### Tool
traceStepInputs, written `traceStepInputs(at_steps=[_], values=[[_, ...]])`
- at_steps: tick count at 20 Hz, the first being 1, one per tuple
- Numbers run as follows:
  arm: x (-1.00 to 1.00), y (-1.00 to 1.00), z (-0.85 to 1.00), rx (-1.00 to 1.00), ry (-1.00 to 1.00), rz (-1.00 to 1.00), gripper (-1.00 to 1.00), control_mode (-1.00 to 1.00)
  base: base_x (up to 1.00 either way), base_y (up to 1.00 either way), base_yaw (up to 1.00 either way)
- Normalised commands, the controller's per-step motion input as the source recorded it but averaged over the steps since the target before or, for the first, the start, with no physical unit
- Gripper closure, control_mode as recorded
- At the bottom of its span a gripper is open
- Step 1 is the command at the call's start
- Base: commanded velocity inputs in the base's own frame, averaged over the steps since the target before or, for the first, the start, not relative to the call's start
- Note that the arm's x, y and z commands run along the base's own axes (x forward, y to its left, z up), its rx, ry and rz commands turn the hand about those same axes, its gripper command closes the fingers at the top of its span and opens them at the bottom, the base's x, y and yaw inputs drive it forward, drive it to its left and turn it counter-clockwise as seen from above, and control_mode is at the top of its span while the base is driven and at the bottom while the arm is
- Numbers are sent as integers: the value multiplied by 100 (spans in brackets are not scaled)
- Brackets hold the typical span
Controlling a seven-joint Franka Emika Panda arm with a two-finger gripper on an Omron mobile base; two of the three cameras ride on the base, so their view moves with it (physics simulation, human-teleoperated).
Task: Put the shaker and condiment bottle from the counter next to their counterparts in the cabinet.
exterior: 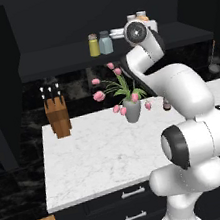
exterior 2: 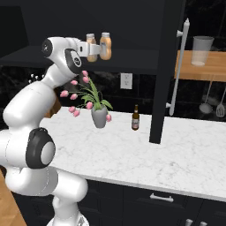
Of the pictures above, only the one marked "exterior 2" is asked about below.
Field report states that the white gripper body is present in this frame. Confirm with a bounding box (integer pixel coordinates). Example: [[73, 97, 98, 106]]
[[87, 43, 102, 57]]

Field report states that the dark cabinet door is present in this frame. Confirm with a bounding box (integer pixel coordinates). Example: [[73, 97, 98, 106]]
[[148, 0, 187, 145]]

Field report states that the brown beer bottle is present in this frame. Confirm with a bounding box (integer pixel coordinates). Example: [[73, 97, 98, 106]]
[[131, 103, 141, 132]]

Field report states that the dark base cabinet front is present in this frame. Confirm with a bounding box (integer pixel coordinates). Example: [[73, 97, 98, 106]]
[[77, 178, 124, 226]]

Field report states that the amber jar with tan lid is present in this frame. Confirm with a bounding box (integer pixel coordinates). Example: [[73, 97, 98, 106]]
[[86, 33, 98, 63]]

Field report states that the large amber jar, tan lid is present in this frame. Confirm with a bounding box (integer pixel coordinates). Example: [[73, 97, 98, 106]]
[[99, 32, 113, 61]]

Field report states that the grey vase with pink tulips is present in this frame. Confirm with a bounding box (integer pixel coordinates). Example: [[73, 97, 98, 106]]
[[59, 70, 114, 130]]

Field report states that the brown wooden block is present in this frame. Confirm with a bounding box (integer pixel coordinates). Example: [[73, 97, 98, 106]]
[[43, 94, 63, 119]]

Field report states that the clear glass cup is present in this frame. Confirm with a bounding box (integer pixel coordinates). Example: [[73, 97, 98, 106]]
[[191, 35, 215, 66]]

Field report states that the grey hanging spatula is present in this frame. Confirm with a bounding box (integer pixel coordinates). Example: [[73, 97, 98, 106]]
[[215, 86, 226, 118]]

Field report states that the dark drawer front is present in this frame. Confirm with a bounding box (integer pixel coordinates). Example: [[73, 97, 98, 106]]
[[122, 185, 205, 226], [202, 198, 226, 226]]

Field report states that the dark wall cabinet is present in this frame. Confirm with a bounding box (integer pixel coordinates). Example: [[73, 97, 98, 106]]
[[0, 0, 166, 76]]

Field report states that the white wall socket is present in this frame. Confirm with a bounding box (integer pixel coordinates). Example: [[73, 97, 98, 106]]
[[119, 72, 133, 90]]

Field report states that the long white door handle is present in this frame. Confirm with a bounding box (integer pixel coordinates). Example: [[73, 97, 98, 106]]
[[168, 18, 191, 117]]

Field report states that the wooden wall shelf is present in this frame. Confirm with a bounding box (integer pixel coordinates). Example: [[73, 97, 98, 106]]
[[173, 49, 226, 83]]

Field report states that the silver drawer handle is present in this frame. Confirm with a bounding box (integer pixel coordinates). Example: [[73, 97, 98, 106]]
[[148, 192, 175, 204]]

